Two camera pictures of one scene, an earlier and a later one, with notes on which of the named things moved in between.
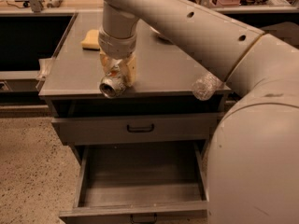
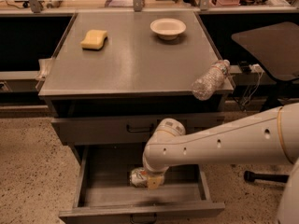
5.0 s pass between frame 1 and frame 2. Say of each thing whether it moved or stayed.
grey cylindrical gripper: moved
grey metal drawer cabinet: stayed
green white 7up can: moved
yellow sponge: stayed
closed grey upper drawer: stayed
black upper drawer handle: stayed
